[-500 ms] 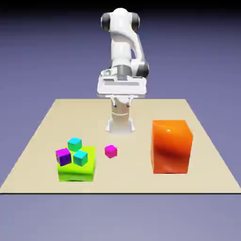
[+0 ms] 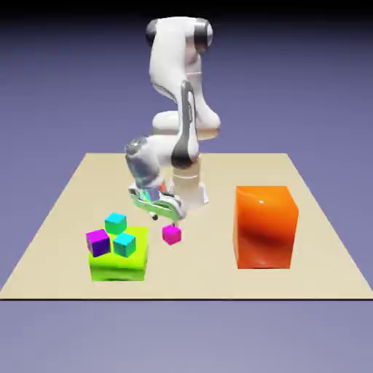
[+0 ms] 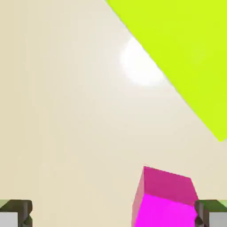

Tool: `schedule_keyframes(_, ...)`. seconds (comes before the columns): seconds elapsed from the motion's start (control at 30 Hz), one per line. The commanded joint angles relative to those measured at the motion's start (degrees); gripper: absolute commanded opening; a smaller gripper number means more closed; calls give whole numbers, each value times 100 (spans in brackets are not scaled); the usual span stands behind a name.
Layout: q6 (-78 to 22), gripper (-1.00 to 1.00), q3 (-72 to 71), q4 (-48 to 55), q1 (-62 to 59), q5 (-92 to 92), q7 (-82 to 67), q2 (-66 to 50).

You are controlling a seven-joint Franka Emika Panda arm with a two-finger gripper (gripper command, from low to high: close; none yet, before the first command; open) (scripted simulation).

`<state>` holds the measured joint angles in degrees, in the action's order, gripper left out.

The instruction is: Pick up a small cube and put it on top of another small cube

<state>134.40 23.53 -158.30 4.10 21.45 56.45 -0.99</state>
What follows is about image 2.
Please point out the large lime green box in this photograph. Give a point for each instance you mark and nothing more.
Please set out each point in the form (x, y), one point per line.
(122, 265)

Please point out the small magenta cube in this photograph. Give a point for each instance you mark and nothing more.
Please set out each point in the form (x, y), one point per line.
(171, 234)

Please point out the large orange box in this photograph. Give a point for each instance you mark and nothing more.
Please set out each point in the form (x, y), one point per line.
(263, 230)

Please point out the small cyan cube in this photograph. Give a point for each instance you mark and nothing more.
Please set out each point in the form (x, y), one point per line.
(116, 223)
(124, 244)

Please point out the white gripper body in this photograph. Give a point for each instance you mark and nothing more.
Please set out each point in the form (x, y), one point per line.
(158, 206)

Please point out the small purple cube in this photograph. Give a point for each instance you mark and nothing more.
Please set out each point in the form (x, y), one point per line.
(98, 242)

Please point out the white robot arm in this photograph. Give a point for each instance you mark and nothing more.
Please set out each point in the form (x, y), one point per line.
(174, 72)

